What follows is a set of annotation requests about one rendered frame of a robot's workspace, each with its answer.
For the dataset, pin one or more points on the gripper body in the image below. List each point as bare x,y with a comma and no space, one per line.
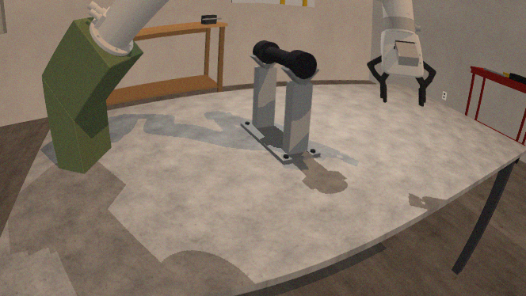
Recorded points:
389,62

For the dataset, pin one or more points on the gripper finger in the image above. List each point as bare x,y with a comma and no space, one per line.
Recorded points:
424,83
381,79

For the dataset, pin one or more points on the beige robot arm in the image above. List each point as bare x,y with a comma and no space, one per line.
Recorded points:
114,29

